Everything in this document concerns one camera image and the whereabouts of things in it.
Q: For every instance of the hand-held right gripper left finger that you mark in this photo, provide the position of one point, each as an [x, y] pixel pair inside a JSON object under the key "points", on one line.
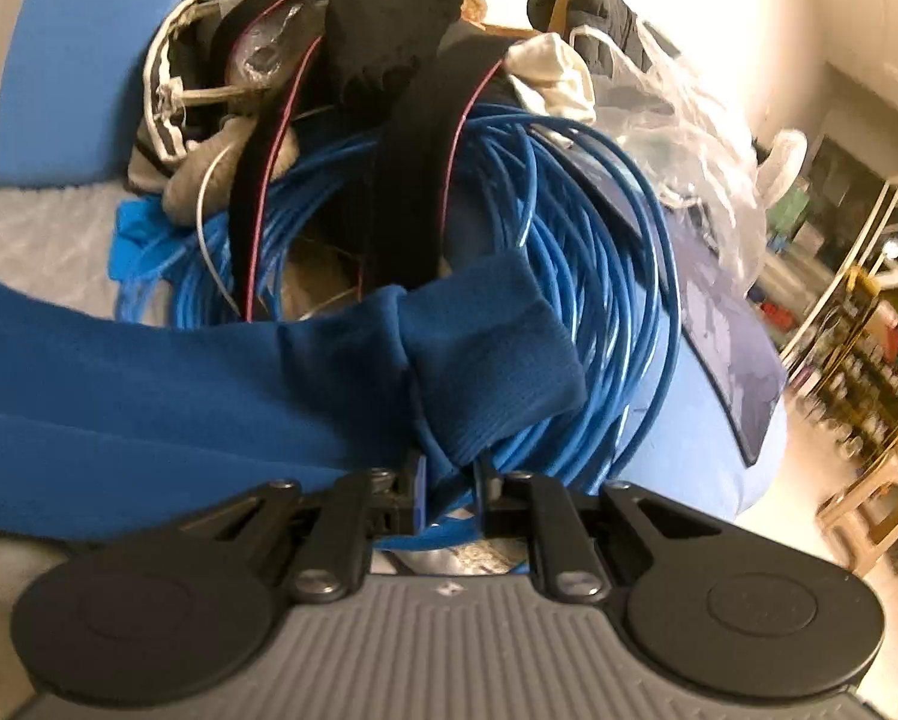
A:
{"points": [[417, 496]]}

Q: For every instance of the blue cushion with grey stripes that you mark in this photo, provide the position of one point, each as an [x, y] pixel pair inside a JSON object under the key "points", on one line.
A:
{"points": [[81, 52]]}

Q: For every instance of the pale quilted bed cover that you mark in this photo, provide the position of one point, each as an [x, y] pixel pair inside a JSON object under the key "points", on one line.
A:
{"points": [[36, 240]]}

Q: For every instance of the grey plush toy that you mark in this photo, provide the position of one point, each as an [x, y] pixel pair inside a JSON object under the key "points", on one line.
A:
{"points": [[201, 172]]}

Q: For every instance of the dark blue sweatshirt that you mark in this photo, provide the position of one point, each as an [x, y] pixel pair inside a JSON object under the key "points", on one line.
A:
{"points": [[156, 405]]}

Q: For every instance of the black garment with white stripes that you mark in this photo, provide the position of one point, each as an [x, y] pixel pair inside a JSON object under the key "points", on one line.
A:
{"points": [[160, 90]]}

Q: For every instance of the cluttered storage shelf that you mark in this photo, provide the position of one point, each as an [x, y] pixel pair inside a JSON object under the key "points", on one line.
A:
{"points": [[861, 330]]}

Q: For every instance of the wooden stool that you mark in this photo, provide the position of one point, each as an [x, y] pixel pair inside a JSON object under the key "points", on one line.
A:
{"points": [[880, 487]]}

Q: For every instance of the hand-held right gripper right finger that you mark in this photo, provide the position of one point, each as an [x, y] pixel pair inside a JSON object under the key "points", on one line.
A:
{"points": [[483, 496]]}

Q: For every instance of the bright blue plastic bag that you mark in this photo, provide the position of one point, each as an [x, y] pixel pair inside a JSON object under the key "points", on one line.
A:
{"points": [[137, 240]]}

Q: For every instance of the white cloth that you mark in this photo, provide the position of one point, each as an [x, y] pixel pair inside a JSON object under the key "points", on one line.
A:
{"points": [[550, 71]]}

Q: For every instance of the clear plastic bag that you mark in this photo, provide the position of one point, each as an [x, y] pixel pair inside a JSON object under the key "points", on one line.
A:
{"points": [[681, 135]]}

